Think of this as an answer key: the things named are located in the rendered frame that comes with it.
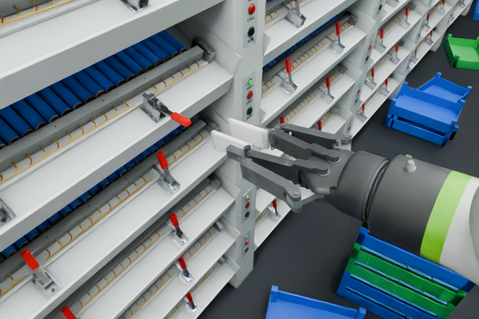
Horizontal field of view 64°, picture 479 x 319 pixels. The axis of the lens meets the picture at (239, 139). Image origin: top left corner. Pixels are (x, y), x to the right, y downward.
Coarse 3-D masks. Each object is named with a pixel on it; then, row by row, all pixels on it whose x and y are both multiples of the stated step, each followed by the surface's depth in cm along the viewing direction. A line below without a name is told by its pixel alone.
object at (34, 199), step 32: (192, 32) 74; (192, 64) 72; (224, 64) 73; (160, 96) 66; (192, 96) 68; (128, 128) 61; (160, 128) 63; (32, 160) 54; (64, 160) 55; (96, 160) 56; (128, 160) 62; (0, 192) 50; (32, 192) 51; (64, 192) 53; (32, 224) 52
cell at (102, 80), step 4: (84, 68) 63; (88, 68) 63; (92, 68) 63; (96, 68) 64; (84, 72) 64; (88, 72) 63; (92, 72) 63; (96, 72) 63; (100, 72) 63; (92, 76) 63; (96, 76) 62; (100, 76) 62; (104, 76) 63; (96, 80) 62; (100, 80) 62; (104, 80) 62; (108, 80) 63; (100, 84) 62; (104, 84) 62; (108, 84) 62; (112, 84) 62; (104, 88) 62; (108, 88) 62
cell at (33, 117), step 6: (18, 102) 56; (24, 102) 56; (18, 108) 56; (24, 108) 56; (30, 108) 56; (24, 114) 55; (30, 114) 55; (36, 114) 56; (30, 120) 55; (36, 120) 55; (42, 120) 55; (36, 126) 55
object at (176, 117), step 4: (156, 104) 61; (156, 108) 62; (160, 108) 62; (164, 108) 62; (164, 112) 61; (168, 112) 61; (172, 112) 61; (172, 116) 60; (176, 116) 60; (180, 116) 60; (184, 116) 60; (176, 120) 60; (180, 120) 59; (184, 120) 59; (188, 120) 59; (180, 124) 59; (184, 124) 59; (188, 124) 59
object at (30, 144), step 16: (192, 48) 71; (176, 64) 68; (144, 80) 64; (160, 80) 67; (176, 80) 68; (112, 96) 60; (128, 96) 63; (80, 112) 57; (96, 112) 59; (48, 128) 54; (64, 128) 55; (16, 144) 52; (32, 144) 52; (48, 144) 55; (0, 160) 50; (16, 160) 52; (0, 176) 50
